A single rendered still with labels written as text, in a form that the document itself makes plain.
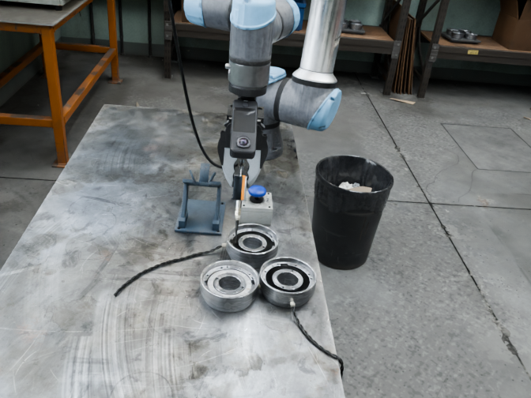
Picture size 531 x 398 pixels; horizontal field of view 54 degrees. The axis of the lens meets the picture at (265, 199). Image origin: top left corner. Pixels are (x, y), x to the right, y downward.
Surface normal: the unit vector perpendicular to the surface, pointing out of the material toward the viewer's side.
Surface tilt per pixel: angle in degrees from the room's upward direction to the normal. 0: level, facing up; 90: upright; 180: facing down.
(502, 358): 0
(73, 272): 0
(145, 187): 0
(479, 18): 90
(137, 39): 90
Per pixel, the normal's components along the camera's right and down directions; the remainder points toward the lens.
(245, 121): 0.11, -0.44
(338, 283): 0.09, -0.85
